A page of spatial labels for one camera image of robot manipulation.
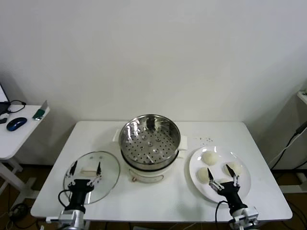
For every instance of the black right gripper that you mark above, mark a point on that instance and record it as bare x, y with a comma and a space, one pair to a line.
231, 194

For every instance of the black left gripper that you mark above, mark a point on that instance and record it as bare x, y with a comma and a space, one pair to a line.
80, 189

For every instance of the white steamed baozi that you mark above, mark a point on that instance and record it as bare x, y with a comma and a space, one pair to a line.
223, 180
209, 158
237, 169
202, 176

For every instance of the round glass pot lid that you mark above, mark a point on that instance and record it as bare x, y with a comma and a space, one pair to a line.
108, 167

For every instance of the steel steamer pot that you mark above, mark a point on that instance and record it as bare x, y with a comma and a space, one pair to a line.
146, 178

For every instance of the stainless steel steamer basket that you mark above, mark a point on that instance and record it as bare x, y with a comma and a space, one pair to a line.
134, 134

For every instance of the white round plate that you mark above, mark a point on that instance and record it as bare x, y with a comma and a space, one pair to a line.
199, 189

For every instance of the white stand base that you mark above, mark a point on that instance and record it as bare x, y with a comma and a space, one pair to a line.
295, 188

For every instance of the white side desk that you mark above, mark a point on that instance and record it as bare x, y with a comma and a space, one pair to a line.
16, 143

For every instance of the green white card box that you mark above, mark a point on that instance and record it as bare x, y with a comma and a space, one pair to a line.
39, 112

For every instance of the white floor power strip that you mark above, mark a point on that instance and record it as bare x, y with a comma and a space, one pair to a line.
15, 211

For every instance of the blue computer mouse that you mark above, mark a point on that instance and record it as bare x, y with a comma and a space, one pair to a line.
16, 123

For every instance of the small black adapter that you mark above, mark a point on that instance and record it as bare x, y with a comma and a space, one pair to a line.
3, 120

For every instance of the black laptop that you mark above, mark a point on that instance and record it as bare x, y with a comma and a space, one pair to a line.
3, 106

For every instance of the white shelf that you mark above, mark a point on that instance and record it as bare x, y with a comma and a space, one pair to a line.
302, 97

